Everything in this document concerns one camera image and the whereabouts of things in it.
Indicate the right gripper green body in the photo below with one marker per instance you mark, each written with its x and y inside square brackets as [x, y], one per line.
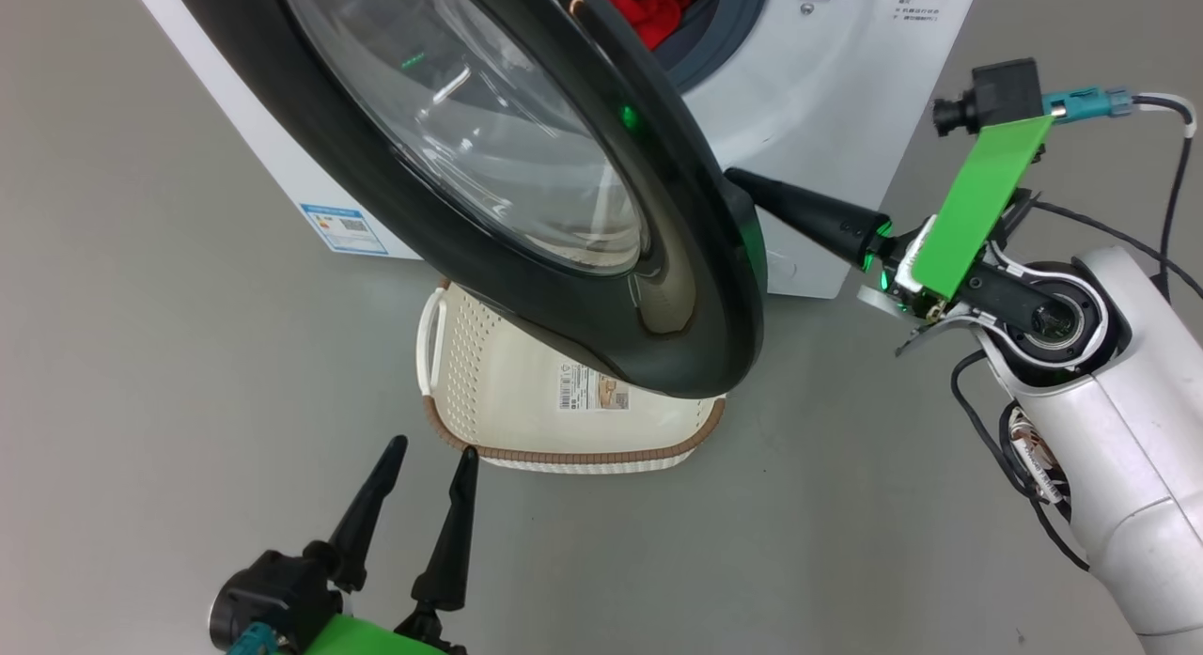
[977, 204]

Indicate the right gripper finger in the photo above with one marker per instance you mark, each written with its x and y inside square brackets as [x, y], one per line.
[818, 218]

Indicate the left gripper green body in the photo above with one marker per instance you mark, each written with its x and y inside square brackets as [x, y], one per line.
[376, 641]

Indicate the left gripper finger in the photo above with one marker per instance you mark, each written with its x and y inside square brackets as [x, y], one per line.
[367, 514]
[453, 542]

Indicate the black round glass washer door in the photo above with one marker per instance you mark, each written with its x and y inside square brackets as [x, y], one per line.
[695, 260]

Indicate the red garment with white bands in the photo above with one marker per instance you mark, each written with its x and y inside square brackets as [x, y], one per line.
[648, 7]

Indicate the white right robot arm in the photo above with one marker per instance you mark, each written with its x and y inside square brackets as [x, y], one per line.
[1109, 429]

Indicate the white front-load washing machine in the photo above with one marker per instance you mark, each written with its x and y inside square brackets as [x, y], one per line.
[827, 119]

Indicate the cream perforated laundry basket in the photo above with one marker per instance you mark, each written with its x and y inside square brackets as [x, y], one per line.
[507, 420]

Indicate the basket barcode label sticker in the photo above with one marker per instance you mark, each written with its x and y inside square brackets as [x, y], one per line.
[592, 389]

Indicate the grey rubber door gasket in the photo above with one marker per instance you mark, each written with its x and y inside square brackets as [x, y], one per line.
[733, 25]

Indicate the blue energy label sticker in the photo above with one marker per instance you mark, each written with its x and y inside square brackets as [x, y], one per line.
[343, 229]

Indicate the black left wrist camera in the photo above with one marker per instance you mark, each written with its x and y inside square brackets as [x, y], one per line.
[273, 599]

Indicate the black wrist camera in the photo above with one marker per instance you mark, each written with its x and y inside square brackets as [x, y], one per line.
[273, 599]
[996, 91]

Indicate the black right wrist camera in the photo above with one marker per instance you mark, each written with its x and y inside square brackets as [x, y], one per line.
[996, 91]

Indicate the teal left camera connector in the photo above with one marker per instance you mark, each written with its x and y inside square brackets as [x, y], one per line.
[252, 642]

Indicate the teal camera connector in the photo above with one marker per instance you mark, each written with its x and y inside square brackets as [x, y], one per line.
[1090, 103]
[252, 642]

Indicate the teal right camera connector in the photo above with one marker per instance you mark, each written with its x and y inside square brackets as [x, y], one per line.
[1090, 103]

